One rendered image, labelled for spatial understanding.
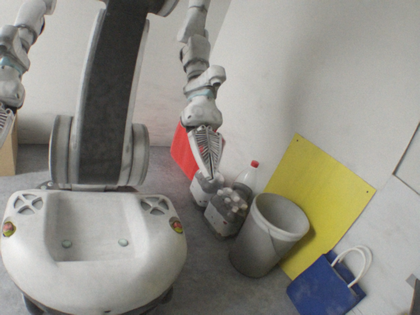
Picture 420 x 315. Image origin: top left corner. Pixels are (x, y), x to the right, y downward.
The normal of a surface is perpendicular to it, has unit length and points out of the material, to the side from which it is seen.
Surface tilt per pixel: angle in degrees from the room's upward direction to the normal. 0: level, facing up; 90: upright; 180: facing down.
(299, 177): 87
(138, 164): 75
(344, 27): 90
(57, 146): 58
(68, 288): 48
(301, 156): 87
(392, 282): 90
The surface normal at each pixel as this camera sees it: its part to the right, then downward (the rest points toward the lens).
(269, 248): -0.24, 0.40
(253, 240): -0.77, 0.07
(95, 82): 0.52, 0.21
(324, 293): -0.86, -0.11
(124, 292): 0.62, -0.07
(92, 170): 0.41, 0.57
